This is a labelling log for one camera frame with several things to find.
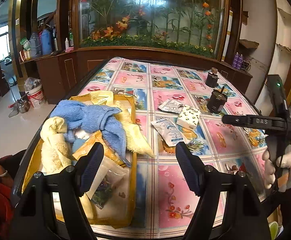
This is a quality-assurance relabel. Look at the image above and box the red and white box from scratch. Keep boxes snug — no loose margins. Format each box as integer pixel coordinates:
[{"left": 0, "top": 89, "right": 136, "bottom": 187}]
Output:
[{"left": 19, "top": 49, "right": 32, "bottom": 62}]

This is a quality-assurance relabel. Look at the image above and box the brown wall shelf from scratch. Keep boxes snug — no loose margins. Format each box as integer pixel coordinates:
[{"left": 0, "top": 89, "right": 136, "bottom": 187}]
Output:
[{"left": 239, "top": 39, "right": 260, "bottom": 49}]

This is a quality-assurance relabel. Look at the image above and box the crumpled silver packet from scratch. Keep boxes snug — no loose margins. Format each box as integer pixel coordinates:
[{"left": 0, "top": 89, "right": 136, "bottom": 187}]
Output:
[{"left": 158, "top": 99, "right": 183, "bottom": 112}]

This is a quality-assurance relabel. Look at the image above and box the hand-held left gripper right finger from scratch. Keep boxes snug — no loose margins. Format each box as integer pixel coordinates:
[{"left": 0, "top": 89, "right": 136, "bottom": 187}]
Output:
[{"left": 175, "top": 142, "right": 271, "bottom": 240}]

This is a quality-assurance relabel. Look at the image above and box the wire basket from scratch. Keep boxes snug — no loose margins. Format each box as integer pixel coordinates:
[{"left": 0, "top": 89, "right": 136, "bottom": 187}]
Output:
[{"left": 242, "top": 59, "right": 253, "bottom": 72}]

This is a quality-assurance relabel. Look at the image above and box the metal kettle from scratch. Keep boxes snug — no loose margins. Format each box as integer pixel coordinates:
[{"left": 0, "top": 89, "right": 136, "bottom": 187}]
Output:
[{"left": 9, "top": 92, "right": 31, "bottom": 118}]

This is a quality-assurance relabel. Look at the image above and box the wooden cabinet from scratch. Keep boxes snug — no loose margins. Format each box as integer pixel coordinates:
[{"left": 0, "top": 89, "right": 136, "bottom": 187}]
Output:
[{"left": 19, "top": 47, "right": 253, "bottom": 105}]

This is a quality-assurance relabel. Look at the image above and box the white bucket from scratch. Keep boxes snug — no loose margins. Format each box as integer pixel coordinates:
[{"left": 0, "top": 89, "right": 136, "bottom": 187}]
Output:
[{"left": 24, "top": 77, "right": 47, "bottom": 109}]

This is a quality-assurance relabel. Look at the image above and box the blue towel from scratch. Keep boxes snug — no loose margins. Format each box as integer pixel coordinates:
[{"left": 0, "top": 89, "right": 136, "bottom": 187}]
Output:
[{"left": 50, "top": 99, "right": 132, "bottom": 167}]

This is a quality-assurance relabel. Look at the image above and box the dark table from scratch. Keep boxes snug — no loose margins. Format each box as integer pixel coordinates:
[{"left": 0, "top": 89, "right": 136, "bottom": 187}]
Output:
[{"left": 10, "top": 55, "right": 281, "bottom": 240}]

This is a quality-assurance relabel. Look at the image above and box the blue pack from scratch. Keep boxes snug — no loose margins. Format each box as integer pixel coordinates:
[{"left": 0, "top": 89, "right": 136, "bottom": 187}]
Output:
[{"left": 71, "top": 139, "right": 86, "bottom": 153}]

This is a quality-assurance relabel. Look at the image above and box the glass display with artificial flowers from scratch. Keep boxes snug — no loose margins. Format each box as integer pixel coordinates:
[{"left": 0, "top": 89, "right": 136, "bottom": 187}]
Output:
[{"left": 71, "top": 0, "right": 230, "bottom": 60}]

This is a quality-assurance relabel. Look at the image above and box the gold fabric-lined box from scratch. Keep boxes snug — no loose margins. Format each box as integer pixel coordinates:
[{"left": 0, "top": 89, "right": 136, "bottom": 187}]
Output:
[{"left": 21, "top": 91, "right": 138, "bottom": 229}]

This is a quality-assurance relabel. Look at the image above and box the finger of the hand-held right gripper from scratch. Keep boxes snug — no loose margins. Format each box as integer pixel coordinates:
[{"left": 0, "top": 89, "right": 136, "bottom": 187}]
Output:
[{"left": 222, "top": 114, "right": 251, "bottom": 126}]

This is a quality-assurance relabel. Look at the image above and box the avocado print tissue pack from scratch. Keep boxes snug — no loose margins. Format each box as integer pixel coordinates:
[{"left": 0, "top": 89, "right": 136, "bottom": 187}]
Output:
[{"left": 176, "top": 105, "right": 201, "bottom": 132}]

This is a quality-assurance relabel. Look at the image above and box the orange packet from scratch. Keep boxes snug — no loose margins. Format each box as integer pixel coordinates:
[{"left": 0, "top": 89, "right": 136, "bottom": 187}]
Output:
[{"left": 71, "top": 131, "right": 126, "bottom": 167}]

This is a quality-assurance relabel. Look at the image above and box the white pouch packet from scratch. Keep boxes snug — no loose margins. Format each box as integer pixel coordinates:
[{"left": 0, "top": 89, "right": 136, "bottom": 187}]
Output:
[{"left": 151, "top": 117, "right": 184, "bottom": 147}]

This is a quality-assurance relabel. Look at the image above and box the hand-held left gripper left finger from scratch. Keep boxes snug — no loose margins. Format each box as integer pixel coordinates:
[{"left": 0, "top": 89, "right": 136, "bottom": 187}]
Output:
[{"left": 9, "top": 142, "right": 104, "bottom": 240}]

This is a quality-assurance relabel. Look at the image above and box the clear water bottle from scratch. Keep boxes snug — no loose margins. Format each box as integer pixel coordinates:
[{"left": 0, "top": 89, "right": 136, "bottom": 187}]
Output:
[{"left": 29, "top": 32, "right": 42, "bottom": 57}]

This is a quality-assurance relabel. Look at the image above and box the green snack bag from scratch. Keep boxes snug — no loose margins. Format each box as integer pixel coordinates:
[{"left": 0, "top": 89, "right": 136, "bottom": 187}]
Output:
[{"left": 20, "top": 37, "right": 31, "bottom": 52}]

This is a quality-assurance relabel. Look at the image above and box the blue thermos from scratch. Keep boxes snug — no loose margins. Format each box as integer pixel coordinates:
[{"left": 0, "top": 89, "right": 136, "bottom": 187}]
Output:
[{"left": 41, "top": 29, "right": 53, "bottom": 55}]

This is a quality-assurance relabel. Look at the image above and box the far black jar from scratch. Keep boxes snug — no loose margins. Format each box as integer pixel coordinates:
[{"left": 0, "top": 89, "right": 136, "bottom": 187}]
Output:
[{"left": 205, "top": 67, "right": 220, "bottom": 88}]

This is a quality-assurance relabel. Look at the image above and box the cream towel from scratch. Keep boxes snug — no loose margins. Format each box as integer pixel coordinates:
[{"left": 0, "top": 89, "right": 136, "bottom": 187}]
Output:
[
  {"left": 114, "top": 100, "right": 156, "bottom": 158},
  {"left": 40, "top": 116, "right": 73, "bottom": 174}
]

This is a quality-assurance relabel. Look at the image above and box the white plastic bag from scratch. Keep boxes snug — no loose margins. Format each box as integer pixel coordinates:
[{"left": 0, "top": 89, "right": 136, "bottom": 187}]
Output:
[{"left": 85, "top": 155, "right": 131, "bottom": 200}]

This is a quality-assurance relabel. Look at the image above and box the printed tablecloth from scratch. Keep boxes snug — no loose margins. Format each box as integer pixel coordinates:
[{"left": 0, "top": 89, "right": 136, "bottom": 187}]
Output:
[{"left": 71, "top": 57, "right": 270, "bottom": 229}]

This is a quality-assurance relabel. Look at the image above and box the flower print packet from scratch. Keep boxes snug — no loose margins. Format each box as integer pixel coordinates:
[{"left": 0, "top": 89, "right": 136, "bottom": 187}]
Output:
[{"left": 90, "top": 177, "right": 118, "bottom": 209}]

